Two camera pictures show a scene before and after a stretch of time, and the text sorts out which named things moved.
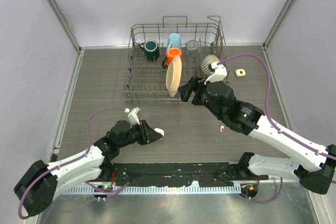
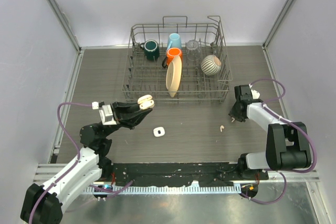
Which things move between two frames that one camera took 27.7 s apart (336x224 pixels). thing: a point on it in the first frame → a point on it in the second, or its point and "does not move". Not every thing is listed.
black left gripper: x=147 y=135 → x=128 y=120
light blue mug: x=174 y=41 does not move
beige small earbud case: x=240 y=72 → x=146 y=102
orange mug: x=170 y=54 does not move
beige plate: x=174 y=73 does not move
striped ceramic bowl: x=205 y=62 does not move
